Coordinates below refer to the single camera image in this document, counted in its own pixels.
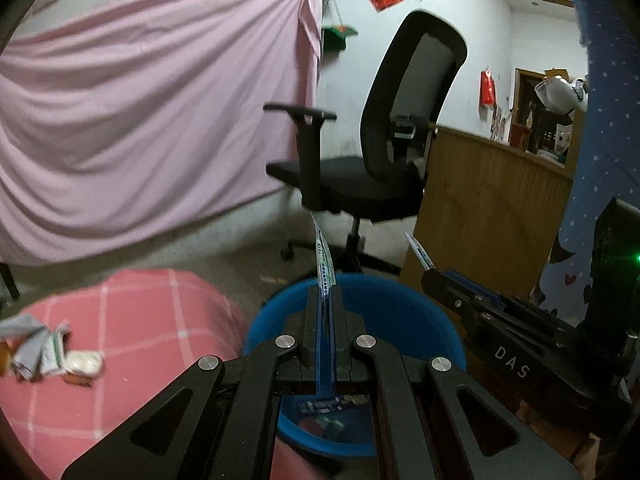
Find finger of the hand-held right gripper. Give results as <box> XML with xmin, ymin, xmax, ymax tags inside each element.
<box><xmin>440</xmin><ymin>269</ymin><xmax>561</xmax><ymax>322</ymax></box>
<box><xmin>421</xmin><ymin>269</ymin><xmax>506</xmax><ymax>346</ymax></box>

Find grey crumpled wrapper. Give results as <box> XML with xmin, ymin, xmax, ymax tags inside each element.
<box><xmin>0</xmin><ymin>314</ymin><xmax>51</xmax><ymax>381</ymax></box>

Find white green sachet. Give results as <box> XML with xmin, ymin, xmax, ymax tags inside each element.
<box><xmin>40</xmin><ymin>324</ymin><xmax>71</xmax><ymax>373</ymax></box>
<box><xmin>310</xmin><ymin>212</ymin><xmax>337</xmax><ymax>311</ymax></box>

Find white lamp shade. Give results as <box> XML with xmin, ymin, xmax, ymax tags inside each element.
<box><xmin>534</xmin><ymin>76</ymin><xmax>583</xmax><ymax>113</ymax></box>

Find wooden board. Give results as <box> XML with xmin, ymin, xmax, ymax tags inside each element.
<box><xmin>401</xmin><ymin>125</ymin><xmax>575</xmax><ymax>306</ymax></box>

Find red hanging bag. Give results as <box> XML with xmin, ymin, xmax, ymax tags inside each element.
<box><xmin>480</xmin><ymin>70</ymin><xmax>497</xmax><ymax>107</ymax></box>

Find blue white thin packet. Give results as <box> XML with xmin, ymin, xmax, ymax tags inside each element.
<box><xmin>404</xmin><ymin>232</ymin><xmax>436</xmax><ymax>272</ymax></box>

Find wrapper pieces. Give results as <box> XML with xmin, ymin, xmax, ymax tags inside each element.
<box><xmin>298</xmin><ymin>394</ymin><xmax>373</xmax><ymax>415</ymax></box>

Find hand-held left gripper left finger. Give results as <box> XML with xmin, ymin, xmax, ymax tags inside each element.
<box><xmin>60</xmin><ymin>287</ymin><xmax>331</xmax><ymax>480</ymax></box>

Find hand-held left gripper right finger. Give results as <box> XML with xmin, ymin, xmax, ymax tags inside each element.
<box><xmin>330</xmin><ymin>287</ymin><xmax>583</xmax><ymax>480</ymax></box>

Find blue plastic bucket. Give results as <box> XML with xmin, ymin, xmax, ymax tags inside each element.
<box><xmin>244</xmin><ymin>274</ymin><xmax>468</xmax><ymax>458</ymax></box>

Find blue printed curtain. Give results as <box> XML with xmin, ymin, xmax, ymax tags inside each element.
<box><xmin>530</xmin><ymin>0</ymin><xmax>640</xmax><ymax>321</ymax></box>

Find black office chair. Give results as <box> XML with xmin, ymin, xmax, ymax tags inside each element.
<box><xmin>263</xmin><ymin>10</ymin><xmax>468</xmax><ymax>277</ymax></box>

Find green hanging ornament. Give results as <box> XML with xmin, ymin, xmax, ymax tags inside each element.
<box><xmin>322</xmin><ymin>24</ymin><xmax>359</xmax><ymax>52</ymax></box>

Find pink hanging sheet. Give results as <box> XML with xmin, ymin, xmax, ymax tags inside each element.
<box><xmin>0</xmin><ymin>0</ymin><xmax>325</xmax><ymax>266</ymax></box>

